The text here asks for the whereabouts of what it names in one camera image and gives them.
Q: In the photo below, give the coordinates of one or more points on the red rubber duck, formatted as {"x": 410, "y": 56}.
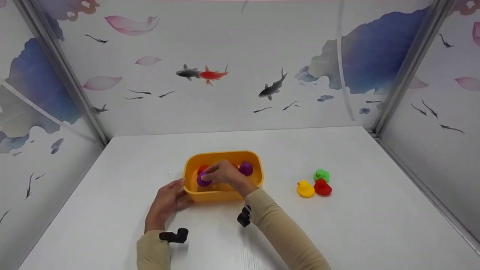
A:
{"x": 201, "y": 169}
{"x": 322, "y": 187}

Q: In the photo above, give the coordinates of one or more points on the yellow rubber duck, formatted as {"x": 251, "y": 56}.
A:
{"x": 305, "y": 189}

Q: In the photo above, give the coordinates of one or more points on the person's right hand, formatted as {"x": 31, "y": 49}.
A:
{"x": 227, "y": 175}

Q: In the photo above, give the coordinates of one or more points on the yellow plastic tub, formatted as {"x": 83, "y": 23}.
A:
{"x": 221, "y": 193}

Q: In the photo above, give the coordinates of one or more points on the person's right forearm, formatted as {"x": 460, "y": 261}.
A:
{"x": 287, "y": 232}

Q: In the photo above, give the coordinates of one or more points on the purple rubber duck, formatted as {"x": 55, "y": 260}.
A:
{"x": 245, "y": 168}
{"x": 203, "y": 181}

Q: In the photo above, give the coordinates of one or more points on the person's left hand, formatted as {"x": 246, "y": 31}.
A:
{"x": 165, "y": 204}

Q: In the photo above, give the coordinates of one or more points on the person's left forearm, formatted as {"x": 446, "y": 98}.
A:
{"x": 153, "y": 250}

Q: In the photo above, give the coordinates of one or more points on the green rubber duck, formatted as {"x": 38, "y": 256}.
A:
{"x": 321, "y": 175}

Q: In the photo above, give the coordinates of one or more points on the black wrist band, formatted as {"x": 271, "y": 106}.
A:
{"x": 244, "y": 216}
{"x": 174, "y": 236}

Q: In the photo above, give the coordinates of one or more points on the person's right fingers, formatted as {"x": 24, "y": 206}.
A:
{"x": 213, "y": 173}

